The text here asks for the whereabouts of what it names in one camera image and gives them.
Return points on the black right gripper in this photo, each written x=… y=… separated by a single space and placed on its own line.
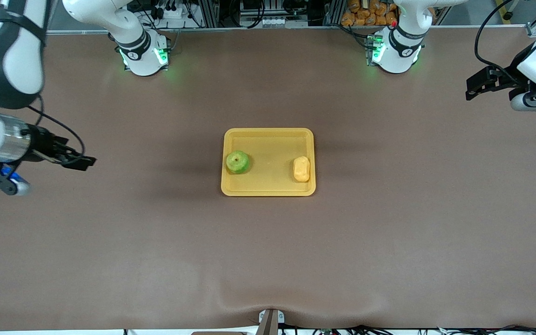
x=41 y=143

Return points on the yellow potato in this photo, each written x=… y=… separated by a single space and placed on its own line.
x=301 y=169

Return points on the pile of orange bread rolls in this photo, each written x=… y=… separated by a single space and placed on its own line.
x=370 y=14

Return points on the silver table edge rail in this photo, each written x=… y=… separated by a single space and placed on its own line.
x=268 y=29

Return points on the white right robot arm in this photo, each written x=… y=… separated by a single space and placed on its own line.
x=7 y=60

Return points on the yellow plastic tray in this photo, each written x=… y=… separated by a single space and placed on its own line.
x=270 y=181

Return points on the white power strip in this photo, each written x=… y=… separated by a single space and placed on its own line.
x=170 y=13

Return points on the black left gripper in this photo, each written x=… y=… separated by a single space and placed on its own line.
x=509 y=75

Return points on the brown table mat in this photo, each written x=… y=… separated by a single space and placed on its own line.
x=268 y=256

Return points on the silver metal clamp bracket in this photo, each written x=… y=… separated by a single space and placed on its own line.
x=271 y=321

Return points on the green apple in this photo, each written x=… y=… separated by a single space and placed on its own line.
x=237 y=162

